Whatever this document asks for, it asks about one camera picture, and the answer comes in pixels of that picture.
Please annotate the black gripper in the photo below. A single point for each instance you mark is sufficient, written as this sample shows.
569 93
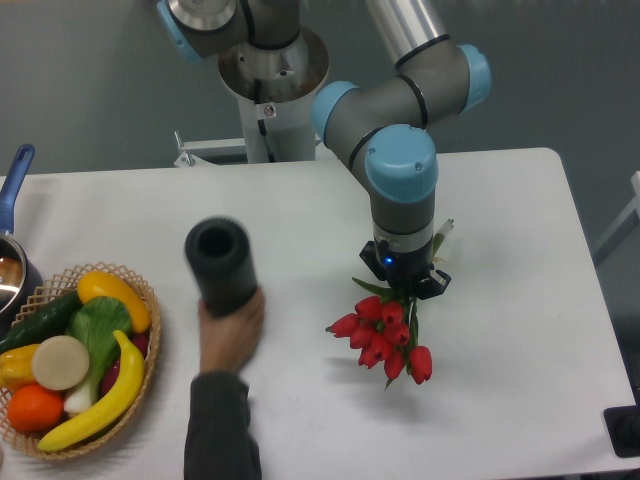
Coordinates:
408 270

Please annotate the red tulip bouquet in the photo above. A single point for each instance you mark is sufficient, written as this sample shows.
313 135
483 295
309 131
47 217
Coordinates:
384 328

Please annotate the dark grey cylindrical vase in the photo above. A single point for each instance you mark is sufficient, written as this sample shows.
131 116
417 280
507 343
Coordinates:
219 254

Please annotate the dark grey sleeved forearm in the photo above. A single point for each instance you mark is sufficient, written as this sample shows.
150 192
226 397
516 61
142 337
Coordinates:
218 443

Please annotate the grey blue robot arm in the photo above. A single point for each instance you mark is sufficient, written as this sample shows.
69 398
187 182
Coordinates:
380 135

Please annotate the person's bare hand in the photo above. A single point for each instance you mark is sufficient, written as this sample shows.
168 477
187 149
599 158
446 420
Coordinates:
227 343

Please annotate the black device at edge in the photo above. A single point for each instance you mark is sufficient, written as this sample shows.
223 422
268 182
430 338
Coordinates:
623 428

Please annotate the dark red vegetable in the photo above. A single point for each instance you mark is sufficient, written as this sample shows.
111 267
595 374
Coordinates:
141 342

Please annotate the yellow banana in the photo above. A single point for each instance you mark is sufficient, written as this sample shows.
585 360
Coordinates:
109 408

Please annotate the green bok choy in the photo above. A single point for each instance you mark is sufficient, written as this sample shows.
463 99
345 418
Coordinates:
93 325

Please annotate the beige round disc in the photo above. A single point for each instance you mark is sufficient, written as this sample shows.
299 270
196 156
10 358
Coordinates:
60 363

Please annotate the green cucumber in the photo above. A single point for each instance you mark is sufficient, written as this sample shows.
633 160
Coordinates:
50 320

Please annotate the woven wicker basket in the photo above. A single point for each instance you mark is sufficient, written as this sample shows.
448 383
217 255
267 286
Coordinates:
59 285

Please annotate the orange fruit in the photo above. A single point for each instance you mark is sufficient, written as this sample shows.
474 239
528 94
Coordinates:
34 408

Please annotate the yellow bell pepper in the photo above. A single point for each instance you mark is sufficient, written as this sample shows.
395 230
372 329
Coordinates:
16 369

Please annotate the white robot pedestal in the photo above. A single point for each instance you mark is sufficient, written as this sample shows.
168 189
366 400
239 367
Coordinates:
274 90

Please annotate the white frame at right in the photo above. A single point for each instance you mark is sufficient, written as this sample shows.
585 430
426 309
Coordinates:
620 228

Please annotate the blue handled saucepan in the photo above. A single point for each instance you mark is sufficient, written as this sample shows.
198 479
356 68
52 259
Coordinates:
19 277

